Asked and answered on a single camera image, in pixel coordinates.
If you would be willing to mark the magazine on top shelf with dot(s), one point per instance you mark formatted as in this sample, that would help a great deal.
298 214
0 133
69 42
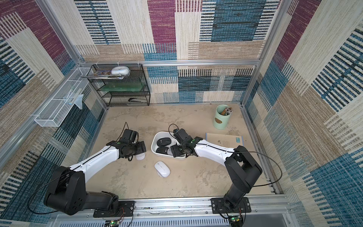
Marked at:
104 75

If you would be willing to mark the black stapler bottom shelf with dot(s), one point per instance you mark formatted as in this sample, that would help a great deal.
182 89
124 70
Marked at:
137 100

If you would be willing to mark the bundle of pencils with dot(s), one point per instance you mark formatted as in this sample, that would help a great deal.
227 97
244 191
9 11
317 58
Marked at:
227 111

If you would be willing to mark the black ribbed Lecoo mouse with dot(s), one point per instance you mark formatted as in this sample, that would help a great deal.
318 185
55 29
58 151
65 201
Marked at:
162 150

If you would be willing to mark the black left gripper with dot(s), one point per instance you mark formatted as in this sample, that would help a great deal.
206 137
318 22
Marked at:
141 148

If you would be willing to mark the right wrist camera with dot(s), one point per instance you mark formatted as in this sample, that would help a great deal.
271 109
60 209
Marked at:
180 135

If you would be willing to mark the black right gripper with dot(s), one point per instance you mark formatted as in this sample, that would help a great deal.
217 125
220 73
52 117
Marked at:
177 149

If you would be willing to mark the white round device on shelf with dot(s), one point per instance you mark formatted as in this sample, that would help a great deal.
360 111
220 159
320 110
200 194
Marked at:
120 71

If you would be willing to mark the mint green pencil cup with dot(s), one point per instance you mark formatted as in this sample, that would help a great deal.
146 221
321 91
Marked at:
220 122

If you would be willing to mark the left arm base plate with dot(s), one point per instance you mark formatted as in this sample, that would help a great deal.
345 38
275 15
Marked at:
124 208

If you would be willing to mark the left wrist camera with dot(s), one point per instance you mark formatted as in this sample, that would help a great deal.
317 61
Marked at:
129 136

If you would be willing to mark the white wire wall basket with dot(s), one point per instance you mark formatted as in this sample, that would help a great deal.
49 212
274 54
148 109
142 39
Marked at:
69 94

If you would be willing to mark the beige notebook blue spine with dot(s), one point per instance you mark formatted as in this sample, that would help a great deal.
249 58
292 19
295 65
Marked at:
229 141

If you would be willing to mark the green folder on shelf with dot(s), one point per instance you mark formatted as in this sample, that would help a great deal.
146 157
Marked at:
122 87

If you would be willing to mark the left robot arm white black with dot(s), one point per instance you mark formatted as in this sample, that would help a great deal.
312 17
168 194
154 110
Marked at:
67 190

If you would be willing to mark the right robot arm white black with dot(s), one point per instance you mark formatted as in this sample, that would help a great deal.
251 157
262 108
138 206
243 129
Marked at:
241 166

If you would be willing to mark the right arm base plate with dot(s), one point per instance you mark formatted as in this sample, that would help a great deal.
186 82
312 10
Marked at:
220 205

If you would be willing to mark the black wire shelf rack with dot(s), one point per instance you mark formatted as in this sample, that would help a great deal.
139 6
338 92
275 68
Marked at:
118 99

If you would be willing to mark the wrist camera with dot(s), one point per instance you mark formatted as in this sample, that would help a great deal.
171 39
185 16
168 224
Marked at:
129 136
180 135

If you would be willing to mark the white plastic storage box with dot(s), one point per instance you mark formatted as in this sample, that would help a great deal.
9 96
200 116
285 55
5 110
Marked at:
163 134

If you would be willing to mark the white slim mouse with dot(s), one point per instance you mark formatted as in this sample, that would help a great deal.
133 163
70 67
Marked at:
162 169

